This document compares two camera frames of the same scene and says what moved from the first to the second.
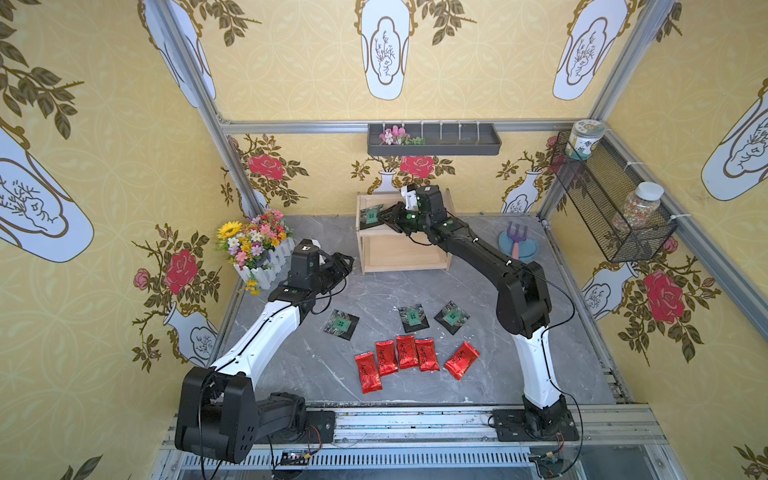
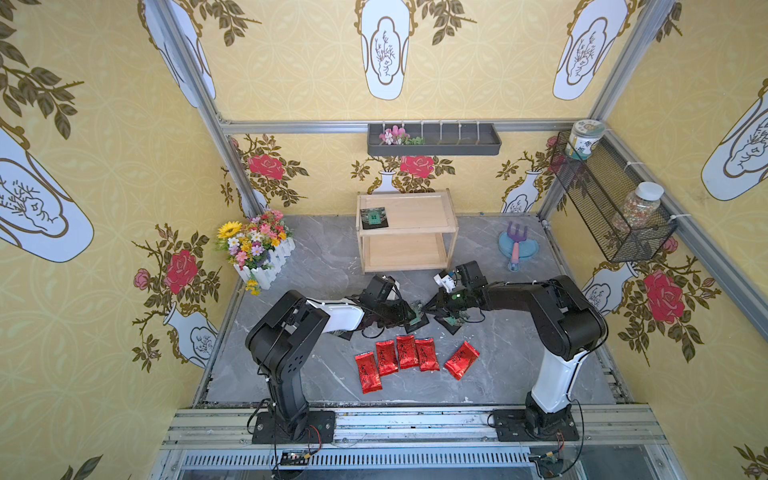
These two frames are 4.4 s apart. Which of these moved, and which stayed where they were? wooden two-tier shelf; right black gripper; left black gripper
Moved: left black gripper; right black gripper
Stayed: wooden two-tier shelf
